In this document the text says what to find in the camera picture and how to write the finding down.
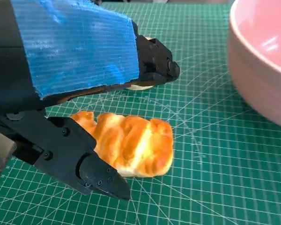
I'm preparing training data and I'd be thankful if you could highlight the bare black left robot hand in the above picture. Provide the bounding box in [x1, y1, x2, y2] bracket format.
[0, 0, 180, 200]

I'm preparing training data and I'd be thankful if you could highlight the green cutting mat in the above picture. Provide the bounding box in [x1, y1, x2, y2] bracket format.
[0, 0, 281, 225]

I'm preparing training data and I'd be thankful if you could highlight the orange braided toy bread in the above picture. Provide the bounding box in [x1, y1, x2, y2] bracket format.
[70, 110, 174, 178]

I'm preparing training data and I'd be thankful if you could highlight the pink bowl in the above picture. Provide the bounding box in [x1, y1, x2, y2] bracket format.
[228, 0, 281, 131]

